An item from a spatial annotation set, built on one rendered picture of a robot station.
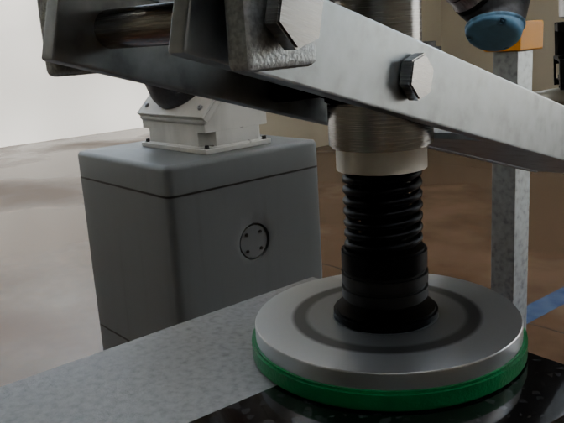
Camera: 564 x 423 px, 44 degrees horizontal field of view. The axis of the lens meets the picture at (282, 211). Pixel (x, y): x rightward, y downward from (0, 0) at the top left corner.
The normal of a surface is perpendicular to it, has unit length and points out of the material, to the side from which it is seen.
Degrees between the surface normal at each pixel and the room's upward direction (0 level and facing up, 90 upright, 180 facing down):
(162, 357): 0
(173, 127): 90
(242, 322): 0
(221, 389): 0
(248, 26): 90
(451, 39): 90
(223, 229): 90
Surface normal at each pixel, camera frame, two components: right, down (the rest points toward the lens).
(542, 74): -0.76, 0.20
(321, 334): -0.06, -0.97
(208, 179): 0.65, 0.15
